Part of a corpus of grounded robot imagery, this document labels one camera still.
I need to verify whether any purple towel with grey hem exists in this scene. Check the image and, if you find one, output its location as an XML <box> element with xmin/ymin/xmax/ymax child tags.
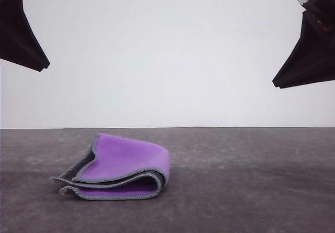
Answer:
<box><xmin>51</xmin><ymin>132</ymin><xmax>172</xmax><ymax>202</ymax></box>

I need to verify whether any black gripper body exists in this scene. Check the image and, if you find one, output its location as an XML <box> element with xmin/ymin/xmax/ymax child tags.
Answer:
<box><xmin>296</xmin><ymin>0</ymin><xmax>335</xmax><ymax>35</ymax></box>

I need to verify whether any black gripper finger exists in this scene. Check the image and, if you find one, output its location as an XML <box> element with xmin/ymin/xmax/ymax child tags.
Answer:
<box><xmin>277</xmin><ymin>41</ymin><xmax>335</xmax><ymax>90</ymax></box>
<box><xmin>0</xmin><ymin>25</ymin><xmax>43</xmax><ymax>73</ymax></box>
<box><xmin>0</xmin><ymin>0</ymin><xmax>51</xmax><ymax>69</ymax></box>
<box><xmin>272</xmin><ymin>9</ymin><xmax>335</xmax><ymax>87</ymax></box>

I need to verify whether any grey table cloth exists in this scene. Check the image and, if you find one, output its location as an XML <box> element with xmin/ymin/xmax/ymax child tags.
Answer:
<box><xmin>0</xmin><ymin>127</ymin><xmax>335</xmax><ymax>233</ymax></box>

